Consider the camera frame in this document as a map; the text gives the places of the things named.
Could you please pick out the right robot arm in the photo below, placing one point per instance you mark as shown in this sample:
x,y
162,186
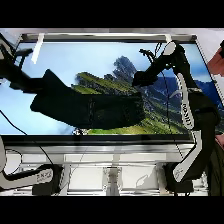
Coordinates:
x,y
186,110

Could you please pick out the red garment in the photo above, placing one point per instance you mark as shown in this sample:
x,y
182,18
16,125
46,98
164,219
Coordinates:
x,y
218,63

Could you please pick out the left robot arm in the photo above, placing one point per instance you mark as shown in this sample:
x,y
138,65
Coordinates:
x,y
26,178

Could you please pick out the black garment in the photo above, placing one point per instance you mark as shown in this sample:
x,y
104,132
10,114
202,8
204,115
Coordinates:
x,y
96,110

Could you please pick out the silver frame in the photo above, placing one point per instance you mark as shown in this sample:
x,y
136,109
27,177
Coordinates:
x,y
113,156

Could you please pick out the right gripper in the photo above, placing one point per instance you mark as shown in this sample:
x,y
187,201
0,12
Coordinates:
x,y
141,79

